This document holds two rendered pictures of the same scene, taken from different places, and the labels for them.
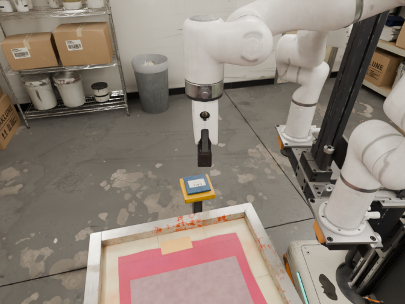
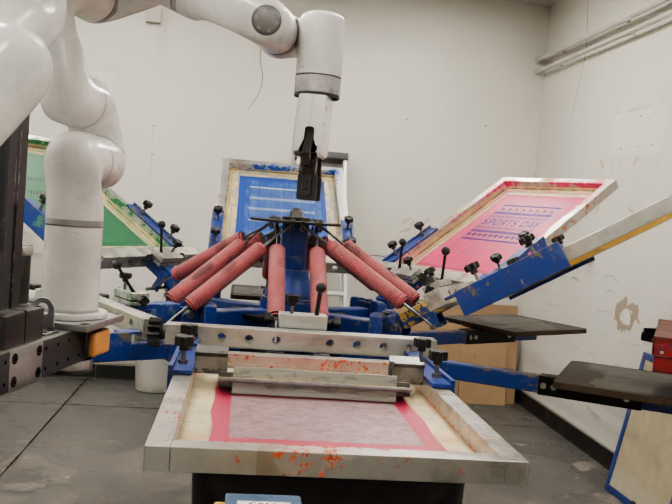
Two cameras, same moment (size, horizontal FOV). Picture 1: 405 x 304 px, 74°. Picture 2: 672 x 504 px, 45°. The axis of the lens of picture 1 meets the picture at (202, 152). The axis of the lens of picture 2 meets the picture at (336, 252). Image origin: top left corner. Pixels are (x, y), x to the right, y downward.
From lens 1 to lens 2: 1.87 m
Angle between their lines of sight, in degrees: 139
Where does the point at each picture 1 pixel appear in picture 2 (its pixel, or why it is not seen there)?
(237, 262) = (230, 433)
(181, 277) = (335, 437)
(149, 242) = not seen: hidden behind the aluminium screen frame
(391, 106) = (95, 100)
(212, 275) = (281, 432)
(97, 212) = not seen: outside the picture
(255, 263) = (197, 429)
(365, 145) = (110, 154)
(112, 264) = not seen: hidden behind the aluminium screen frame
